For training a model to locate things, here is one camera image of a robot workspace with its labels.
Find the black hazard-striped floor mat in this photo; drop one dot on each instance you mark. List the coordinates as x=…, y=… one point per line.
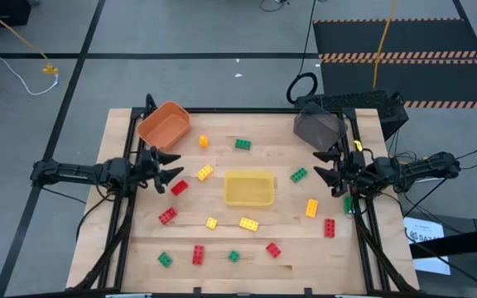
x=429, y=83
x=429, y=37

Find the orange-yellow toy brick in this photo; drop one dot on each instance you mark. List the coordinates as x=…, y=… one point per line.
x=311, y=208

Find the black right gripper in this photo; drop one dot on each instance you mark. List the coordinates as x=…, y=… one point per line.
x=352, y=174

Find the grey side cabinet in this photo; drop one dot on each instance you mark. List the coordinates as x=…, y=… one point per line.
x=466, y=281

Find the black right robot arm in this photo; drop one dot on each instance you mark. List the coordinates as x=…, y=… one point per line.
x=425, y=167

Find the black metal beam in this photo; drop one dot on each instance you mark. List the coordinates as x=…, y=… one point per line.
x=462, y=244

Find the yellow tape tag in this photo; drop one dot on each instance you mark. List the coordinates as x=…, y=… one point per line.
x=358, y=145

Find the small square yellow toy brick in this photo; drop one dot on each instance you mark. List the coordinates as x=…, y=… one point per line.
x=211, y=223

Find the white paper sign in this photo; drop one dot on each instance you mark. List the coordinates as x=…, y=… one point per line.
x=425, y=227

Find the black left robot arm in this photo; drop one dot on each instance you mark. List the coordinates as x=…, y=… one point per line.
x=77, y=170

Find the red toy brick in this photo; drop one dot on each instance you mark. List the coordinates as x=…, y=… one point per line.
x=198, y=254
x=179, y=187
x=167, y=215
x=273, y=250
x=329, y=228

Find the yellow translucent plastic bin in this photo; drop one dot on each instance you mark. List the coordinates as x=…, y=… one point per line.
x=249, y=190

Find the grey translucent plastic bin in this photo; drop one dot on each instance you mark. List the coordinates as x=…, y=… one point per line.
x=317, y=128

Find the black aluminium table frame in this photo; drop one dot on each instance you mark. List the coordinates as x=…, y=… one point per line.
x=242, y=110

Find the small tall yellow toy brick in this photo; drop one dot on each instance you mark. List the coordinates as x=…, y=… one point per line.
x=203, y=141

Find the small square green toy brick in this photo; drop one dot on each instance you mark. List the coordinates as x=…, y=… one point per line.
x=165, y=259
x=234, y=256

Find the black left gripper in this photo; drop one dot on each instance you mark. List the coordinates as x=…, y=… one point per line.
x=147, y=169

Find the orange plastic bin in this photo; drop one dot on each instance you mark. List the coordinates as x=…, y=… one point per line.
x=166, y=128

